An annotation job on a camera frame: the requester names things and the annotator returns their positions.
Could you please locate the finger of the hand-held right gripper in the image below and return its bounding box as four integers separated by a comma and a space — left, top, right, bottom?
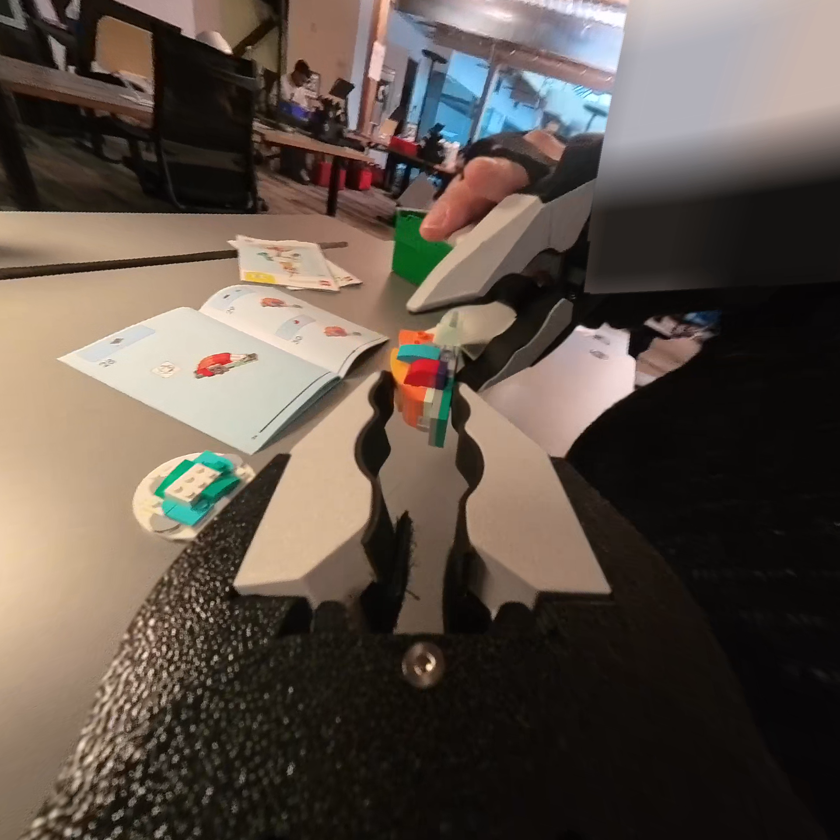
453, 297, 580, 395
406, 179, 597, 314

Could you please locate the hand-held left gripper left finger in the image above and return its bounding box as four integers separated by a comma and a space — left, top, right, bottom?
233, 371, 398, 611

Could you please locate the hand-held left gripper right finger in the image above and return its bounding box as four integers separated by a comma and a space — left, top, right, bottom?
453, 382, 614, 618

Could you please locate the teal brick model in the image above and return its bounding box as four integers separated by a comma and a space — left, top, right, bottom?
131, 449, 257, 542

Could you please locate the orange toy brick model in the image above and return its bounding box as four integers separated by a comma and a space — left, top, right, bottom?
389, 308, 462, 450

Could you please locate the person's right hand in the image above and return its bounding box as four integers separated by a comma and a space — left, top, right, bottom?
419, 128, 567, 244

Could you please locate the green plastic bin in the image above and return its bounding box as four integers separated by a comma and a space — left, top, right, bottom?
391, 209, 455, 287

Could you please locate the open pale blue instruction booklet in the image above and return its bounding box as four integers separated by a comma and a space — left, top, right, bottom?
58, 283, 390, 455

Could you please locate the long wooden table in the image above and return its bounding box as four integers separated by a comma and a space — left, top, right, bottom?
0, 54, 158, 207
256, 125, 375, 217

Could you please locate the closed yellow-cornered instruction booklet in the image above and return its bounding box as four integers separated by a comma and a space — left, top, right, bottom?
227, 234, 342, 294

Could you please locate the black office chair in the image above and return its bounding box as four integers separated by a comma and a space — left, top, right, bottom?
150, 26, 263, 214

